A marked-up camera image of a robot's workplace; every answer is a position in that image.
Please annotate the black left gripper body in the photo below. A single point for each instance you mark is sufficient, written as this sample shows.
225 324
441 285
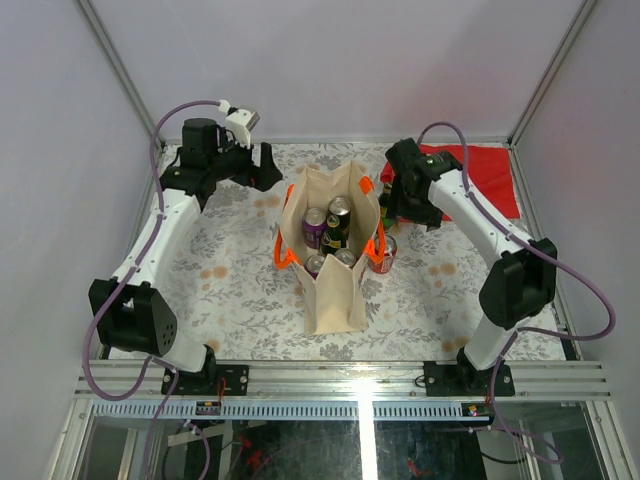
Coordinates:
235 163

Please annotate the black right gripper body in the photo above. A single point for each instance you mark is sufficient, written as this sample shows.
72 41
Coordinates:
413 209

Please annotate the green glass bottle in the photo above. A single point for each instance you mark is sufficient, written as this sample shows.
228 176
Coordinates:
333 237
384 200

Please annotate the red cola can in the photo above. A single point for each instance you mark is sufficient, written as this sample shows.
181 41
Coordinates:
346 256
389 254

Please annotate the black energy drink can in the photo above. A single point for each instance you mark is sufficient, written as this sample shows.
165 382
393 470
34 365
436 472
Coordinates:
340 206

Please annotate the purple soda can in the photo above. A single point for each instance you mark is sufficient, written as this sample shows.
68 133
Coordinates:
314 264
313 226

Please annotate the beige canvas bag orange handles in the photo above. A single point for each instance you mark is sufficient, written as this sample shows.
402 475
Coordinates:
333 298

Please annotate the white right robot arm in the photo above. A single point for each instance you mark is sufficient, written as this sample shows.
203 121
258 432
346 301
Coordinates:
519 284

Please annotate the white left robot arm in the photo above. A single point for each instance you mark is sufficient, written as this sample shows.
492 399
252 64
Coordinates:
132 314

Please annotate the red cloth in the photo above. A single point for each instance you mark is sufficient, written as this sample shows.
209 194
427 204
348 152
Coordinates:
489 171

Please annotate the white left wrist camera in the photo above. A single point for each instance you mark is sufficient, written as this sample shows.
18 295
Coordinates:
240 121

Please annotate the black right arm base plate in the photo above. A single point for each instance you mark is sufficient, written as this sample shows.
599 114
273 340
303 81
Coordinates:
457 380

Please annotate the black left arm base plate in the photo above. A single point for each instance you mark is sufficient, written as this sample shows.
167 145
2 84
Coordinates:
227 380

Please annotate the aluminium front rail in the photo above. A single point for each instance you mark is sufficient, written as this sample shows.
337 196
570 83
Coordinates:
537 381

